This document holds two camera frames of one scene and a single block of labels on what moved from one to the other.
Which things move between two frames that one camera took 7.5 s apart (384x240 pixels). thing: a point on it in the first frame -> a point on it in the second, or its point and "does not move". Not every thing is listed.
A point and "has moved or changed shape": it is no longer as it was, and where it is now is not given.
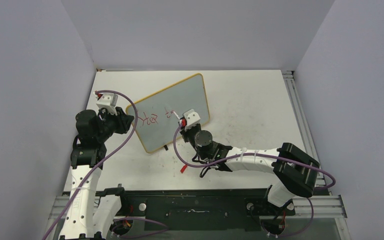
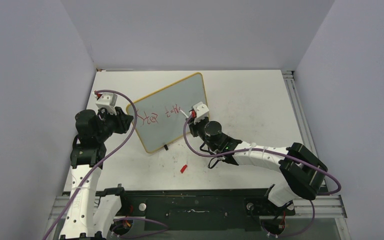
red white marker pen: (172, 111) has moved or changed shape
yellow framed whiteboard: (156, 125) does not move
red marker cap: (183, 169) does not move
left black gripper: (123, 120) does not move
